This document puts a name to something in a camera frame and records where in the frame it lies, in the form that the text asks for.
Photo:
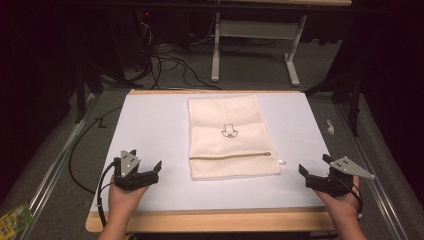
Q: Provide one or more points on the metal floor rail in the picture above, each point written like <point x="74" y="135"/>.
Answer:
<point x="56" y="163"/>
<point x="370" y="186"/>

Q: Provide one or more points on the clear plastic scrap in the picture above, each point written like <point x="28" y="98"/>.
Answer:
<point x="330" y="126"/>

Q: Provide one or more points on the person's left hand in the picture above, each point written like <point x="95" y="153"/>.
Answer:
<point x="124" y="203"/>

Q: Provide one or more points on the white table mat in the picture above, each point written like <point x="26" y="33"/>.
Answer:
<point x="156" y="133"/>

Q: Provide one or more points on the black stand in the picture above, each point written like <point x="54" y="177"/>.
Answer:
<point x="355" y="100"/>
<point x="81" y="90"/>

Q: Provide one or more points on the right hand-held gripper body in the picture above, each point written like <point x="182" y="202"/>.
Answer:
<point x="336" y="181"/>

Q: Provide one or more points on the person's right hand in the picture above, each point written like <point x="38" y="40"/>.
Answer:
<point x="341" y="205"/>

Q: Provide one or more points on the white metal desk frame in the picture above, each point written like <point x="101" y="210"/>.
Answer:
<point x="256" y="30"/>

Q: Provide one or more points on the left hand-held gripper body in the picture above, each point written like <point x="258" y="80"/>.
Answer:
<point x="128" y="176"/>

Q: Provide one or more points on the cream zippered cloth bag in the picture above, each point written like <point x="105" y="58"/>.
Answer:
<point x="226" y="143"/>

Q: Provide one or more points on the black computer tower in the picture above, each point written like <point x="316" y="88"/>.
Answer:
<point x="143" y="36"/>

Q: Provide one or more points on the green yellow packet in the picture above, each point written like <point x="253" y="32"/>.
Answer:
<point x="15" y="221"/>

